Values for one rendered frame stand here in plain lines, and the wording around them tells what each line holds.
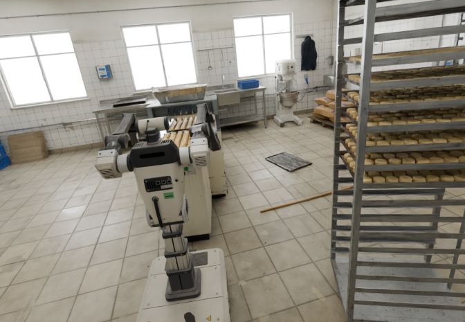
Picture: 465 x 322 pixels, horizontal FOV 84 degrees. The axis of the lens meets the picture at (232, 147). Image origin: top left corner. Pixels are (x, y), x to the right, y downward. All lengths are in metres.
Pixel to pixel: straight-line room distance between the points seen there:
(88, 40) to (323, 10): 5.09
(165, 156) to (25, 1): 5.47
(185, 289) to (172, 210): 0.56
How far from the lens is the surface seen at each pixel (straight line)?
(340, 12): 1.60
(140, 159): 1.33
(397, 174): 1.49
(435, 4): 1.27
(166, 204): 1.42
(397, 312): 1.95
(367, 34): 1.16
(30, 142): 6.56
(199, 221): 2.42
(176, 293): 1.79
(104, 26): 6.10
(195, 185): 2.24
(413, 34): 1.24
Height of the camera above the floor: 1.59
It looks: 19 degrees down
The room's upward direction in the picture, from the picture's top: 6 degrees counter-clockwise
